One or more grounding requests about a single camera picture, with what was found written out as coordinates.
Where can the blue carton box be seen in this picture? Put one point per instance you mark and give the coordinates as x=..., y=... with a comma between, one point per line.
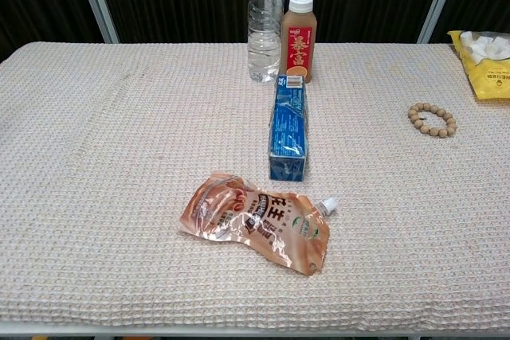
x=288, y=133

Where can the yellow snack bag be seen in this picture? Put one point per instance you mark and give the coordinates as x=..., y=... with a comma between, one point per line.
x=488, y=73

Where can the orange spouted refill pouch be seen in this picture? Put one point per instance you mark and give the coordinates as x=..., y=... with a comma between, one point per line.
x=255, y=216

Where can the clear plastic water bottle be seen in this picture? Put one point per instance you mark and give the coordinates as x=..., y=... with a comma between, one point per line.
x=263, y=37

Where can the beige waffle weave table cloth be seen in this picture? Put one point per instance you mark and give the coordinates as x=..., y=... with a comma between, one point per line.
x=119, y=180

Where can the red label juice bottle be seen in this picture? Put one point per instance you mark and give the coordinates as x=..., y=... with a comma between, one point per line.
x=297, y=47

